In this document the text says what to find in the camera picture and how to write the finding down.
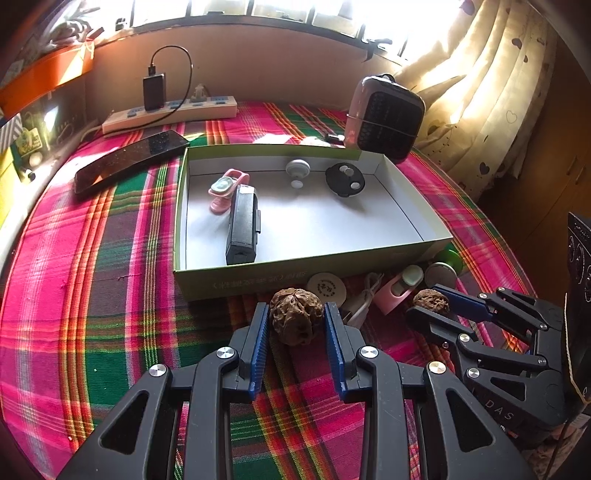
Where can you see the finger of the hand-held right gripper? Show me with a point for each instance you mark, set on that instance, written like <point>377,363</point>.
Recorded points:
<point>466,302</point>
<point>434,327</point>

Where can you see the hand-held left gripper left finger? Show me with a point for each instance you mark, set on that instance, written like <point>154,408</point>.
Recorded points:
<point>258,350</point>

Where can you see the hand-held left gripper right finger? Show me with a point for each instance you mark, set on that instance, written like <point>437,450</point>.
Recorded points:
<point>334,350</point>

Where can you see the brown walnut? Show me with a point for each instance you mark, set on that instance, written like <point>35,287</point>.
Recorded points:
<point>293,316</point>
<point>429,300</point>

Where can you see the white and green spool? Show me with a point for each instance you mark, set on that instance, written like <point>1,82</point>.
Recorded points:
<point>438,274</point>

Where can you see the pink clip with green pad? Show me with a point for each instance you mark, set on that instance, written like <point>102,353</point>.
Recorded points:
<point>221,201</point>
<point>392,295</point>

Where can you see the white round cap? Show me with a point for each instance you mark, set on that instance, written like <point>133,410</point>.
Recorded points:
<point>325,288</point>

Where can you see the green and white cardboard box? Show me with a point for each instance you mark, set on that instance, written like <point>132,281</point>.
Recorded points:
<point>323,230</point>

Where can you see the black rectangular device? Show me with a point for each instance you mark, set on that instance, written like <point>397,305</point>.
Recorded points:
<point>242,226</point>

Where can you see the black and white round disc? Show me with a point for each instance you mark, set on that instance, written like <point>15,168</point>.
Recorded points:
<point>344,184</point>

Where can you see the white mushroom-shaped knob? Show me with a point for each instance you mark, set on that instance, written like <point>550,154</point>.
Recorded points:
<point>298,167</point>

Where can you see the pink and green plaid tablecloth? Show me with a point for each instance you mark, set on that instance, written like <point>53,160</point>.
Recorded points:
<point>115,277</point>

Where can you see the small pink grilled heater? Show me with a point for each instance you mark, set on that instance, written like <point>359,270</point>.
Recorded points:
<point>388,120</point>

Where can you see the cream heart-print curtain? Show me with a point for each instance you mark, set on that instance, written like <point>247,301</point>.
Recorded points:
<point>485,92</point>

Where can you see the black plug connector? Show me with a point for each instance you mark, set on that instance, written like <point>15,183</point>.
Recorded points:
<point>332,137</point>

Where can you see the black smartphone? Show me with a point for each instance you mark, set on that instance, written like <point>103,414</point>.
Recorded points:
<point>124,159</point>

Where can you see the beige power strip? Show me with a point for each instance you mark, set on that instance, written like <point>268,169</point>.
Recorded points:
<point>207,108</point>

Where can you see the small grey plug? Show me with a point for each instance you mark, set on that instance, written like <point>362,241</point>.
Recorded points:
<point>199,92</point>

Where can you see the black window latch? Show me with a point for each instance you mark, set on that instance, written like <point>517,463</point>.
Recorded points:
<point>375,46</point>

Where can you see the black charger adapter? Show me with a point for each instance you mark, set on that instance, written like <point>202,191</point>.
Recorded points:
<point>153,92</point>

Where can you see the yellow box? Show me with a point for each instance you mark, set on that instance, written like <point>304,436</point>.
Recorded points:
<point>4,184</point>

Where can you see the window with metal bars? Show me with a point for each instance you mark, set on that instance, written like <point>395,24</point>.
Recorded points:
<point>277,14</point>

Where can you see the orange box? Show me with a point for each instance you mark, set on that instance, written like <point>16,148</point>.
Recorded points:
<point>46,74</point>

